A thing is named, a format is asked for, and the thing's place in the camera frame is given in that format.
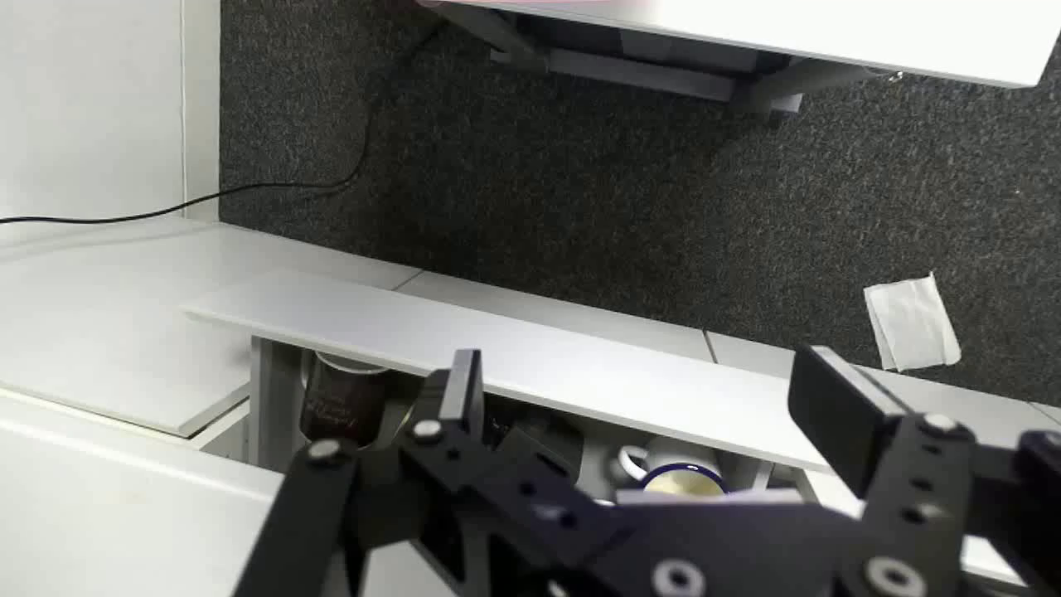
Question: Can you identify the thin black floor cable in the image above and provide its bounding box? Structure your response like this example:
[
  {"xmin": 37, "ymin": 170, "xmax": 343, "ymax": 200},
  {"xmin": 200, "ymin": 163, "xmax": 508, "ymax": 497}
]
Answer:
[{"xmin": 0, "ymin": 21, "xmax": 442, "ymax": 228}]

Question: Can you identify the white robot stand table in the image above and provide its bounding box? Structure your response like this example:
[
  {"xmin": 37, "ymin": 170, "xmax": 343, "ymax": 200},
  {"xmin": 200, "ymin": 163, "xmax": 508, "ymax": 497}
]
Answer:
[{"xmin": 414, "ymin": 0, "xmax": 1061, "ymax": 123}]

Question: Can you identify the white paper scrap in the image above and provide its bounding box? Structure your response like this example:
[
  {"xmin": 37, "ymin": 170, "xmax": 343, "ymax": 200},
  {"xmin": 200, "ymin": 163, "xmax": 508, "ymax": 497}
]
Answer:
[{"xmin": 859, "ymin": 271, "xmax": 965, "ymax": 375}]

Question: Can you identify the white kitchen counter unit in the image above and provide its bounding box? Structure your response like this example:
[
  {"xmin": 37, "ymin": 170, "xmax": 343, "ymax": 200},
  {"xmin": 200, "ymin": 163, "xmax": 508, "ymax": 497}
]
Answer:
[{"xmin": 0, "ymin": 214, "xmax": 1061, "ymax": 597}]

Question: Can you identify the white fronted grey drawer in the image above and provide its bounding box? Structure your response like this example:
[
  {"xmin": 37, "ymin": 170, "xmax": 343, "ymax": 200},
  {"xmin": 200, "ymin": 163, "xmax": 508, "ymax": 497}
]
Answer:
[{"xmin": 182, "ymin": 290, "xmax": 866, "ymax": 525}]

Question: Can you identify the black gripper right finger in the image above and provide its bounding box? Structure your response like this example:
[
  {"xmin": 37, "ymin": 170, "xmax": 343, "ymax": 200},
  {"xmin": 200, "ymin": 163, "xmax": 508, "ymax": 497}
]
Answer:
[{"xmin": 790, "ymin": 342, "xmax": 1061, "ymax": 597}]

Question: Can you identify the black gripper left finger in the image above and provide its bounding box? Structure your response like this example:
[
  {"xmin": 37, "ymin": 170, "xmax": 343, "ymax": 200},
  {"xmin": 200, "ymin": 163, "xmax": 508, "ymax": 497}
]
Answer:
[{"xmin": 236, "ymin": 350, "xmax": 623, "ymax": 597}]

